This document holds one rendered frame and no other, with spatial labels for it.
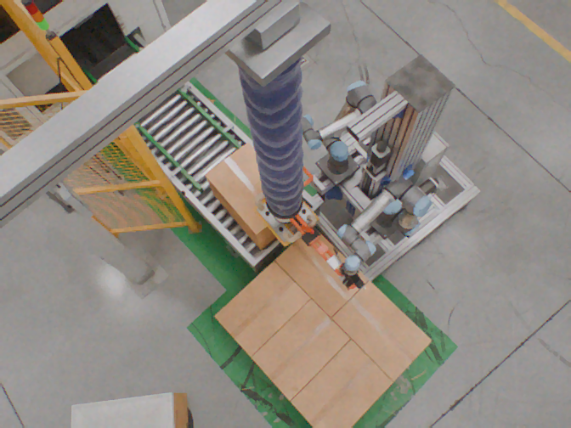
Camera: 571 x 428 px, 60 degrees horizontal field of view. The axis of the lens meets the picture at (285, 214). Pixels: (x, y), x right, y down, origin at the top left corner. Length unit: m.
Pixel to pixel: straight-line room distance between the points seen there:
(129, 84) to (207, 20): 0.28
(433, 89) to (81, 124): 1.76
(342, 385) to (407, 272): 1.24
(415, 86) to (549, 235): 2.55
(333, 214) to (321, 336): 1.11
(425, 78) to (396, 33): 2.86
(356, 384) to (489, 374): 1.22
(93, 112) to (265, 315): 2.52
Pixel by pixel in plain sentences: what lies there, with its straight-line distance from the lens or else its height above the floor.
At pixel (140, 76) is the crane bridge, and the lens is 1.41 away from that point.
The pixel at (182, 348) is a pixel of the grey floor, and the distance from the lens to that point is 4.27.
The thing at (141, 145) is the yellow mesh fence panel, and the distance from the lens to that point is 3.07.
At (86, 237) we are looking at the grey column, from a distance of 3.33.
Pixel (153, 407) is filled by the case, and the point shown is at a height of 1.02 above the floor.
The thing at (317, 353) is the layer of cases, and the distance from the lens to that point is 3.60.
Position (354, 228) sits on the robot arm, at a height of 1.60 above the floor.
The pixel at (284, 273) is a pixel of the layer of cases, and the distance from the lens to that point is 3.69.
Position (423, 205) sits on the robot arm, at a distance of 2.70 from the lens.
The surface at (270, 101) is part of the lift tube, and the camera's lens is 1.83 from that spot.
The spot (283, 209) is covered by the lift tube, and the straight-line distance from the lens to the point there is 2.85.
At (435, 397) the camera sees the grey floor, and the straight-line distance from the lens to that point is 4.24.
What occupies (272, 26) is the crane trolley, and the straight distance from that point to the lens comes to 1.57.
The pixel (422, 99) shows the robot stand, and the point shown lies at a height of 2.03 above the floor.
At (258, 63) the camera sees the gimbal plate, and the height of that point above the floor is 2.88.
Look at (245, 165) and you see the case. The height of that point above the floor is 0.95.
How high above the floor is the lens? 4.13
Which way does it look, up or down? 70 degrees down
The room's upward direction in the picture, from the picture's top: 7 degrees counter-clockwise
